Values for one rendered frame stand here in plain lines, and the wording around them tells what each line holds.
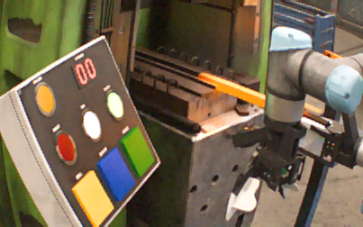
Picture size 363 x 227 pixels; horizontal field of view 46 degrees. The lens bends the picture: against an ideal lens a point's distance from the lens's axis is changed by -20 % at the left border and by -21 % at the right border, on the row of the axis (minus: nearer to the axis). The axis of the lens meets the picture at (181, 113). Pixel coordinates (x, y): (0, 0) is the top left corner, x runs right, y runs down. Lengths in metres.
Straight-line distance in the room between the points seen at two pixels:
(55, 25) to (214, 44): 0.69
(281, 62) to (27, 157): 0.43
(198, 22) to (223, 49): 0.13
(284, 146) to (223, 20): 0.84
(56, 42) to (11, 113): 0.43
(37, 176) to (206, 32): 1.05
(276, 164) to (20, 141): 0.43
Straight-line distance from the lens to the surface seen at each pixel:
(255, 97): 1.30
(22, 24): 1.45
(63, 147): 0.78
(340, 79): 0.73
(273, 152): 0.87
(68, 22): 1.14
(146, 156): 0.98
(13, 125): 0.75
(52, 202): 0.77
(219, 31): 1.64
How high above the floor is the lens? 1.45
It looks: 23 degrees down
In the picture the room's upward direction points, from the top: 5 degrees clockwise
